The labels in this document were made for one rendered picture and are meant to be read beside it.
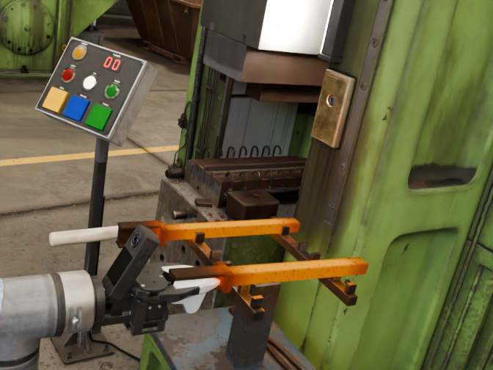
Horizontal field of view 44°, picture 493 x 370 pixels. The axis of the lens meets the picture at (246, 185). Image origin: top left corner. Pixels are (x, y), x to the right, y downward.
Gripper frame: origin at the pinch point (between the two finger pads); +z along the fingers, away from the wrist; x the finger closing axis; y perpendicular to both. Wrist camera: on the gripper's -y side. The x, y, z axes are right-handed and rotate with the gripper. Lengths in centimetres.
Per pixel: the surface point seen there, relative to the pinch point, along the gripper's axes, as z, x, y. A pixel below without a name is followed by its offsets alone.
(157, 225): 0.1, -24.0, 3.3
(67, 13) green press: 110, -552, 50
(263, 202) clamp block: 39, -46, 11
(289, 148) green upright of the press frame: 74, -86, 11
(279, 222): 28.9, -23.4, 4.2
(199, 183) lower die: 31, -68, 15
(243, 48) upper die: 32, -59, -27
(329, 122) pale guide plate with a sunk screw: 46, -36, -16
